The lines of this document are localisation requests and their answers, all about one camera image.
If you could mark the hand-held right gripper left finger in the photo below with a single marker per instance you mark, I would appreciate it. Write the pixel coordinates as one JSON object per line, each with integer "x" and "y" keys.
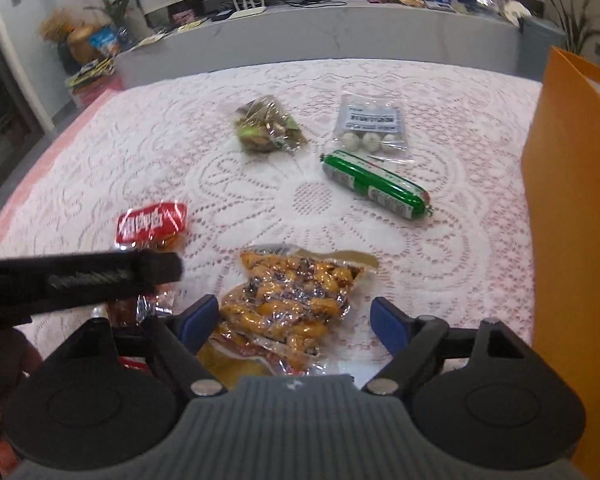
{"x": 200, "y": 322}

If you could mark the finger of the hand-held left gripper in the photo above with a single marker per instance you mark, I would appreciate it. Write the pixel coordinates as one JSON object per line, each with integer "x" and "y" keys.
{"x": 80, "y": 275}

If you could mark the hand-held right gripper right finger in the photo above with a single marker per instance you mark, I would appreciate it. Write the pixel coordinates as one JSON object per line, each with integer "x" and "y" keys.
{"x": 390, "y": 322}

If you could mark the orange chicken feet packet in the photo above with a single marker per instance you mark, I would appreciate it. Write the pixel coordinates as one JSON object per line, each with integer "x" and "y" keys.
{"x": 285, "y": 300}

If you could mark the red snack packet white print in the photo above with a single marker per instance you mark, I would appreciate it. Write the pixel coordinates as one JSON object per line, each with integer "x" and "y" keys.
{"x": 152, "y": 222}

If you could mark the green sausage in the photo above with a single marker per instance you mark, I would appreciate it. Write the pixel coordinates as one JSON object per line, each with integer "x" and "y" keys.
{"x": 375, "y": 187}

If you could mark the orange cardboard box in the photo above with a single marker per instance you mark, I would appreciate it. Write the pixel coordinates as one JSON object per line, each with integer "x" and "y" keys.
{"x": 575, "y": 260}

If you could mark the clear packet of white balls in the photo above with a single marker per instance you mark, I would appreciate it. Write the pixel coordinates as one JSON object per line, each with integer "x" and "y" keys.
{"x": 372, "y": 120}

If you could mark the green-brown snack packet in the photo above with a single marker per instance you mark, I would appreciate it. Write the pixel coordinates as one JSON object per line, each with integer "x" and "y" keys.
{"x": 267, "y": 130}

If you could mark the white lace tablecloth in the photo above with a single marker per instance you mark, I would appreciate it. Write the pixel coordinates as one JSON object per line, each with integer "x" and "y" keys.
{"x": 230, "y": 200}

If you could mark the pink storage box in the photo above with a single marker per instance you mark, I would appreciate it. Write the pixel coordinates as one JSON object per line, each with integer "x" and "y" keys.
{"x": 97, "y": 92}

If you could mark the stack of yellow black packets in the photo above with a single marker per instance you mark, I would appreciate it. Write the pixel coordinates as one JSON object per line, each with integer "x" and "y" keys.
{"x": 90, "y": 70}

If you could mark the golden vase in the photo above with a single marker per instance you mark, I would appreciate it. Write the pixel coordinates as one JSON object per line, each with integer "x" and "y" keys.
{"x": 82, "y": 42}

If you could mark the blue snack bag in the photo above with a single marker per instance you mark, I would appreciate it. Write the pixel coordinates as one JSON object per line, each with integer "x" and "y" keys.
{"x": 105, "y": 40}

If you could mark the loose papers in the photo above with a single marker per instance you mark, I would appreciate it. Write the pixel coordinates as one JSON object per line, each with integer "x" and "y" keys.
{"x": 147, "y": 41}

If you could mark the dried flowers in dark vase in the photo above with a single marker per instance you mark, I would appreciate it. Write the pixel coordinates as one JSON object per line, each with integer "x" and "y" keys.
{"x": 55, "y": 27}

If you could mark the long-leaf plant by vase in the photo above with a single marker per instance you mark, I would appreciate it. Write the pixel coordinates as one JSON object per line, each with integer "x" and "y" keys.
{"x": 112, "y": 5}

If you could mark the pink photo card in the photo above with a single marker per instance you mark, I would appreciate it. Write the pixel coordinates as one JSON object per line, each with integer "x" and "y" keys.
{"x": 183, "y": 15}

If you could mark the grey marble tv console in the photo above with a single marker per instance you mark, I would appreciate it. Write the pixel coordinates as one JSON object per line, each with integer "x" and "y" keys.
{"x": 305, "y": 35}

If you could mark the white router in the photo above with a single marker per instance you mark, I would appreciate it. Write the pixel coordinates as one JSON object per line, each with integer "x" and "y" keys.
{"x": 247, "y": 10}

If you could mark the grey trash can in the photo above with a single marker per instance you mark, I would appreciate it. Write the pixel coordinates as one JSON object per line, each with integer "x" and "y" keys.
{"x": 540, "y": 45}

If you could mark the white round item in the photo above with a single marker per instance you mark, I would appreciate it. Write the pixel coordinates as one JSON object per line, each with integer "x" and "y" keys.
{"x": 514, "y": 10}

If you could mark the long-leaf potted plant black pot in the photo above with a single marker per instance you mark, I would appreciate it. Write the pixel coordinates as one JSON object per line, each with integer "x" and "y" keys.
{"x": 572, "y": 25}

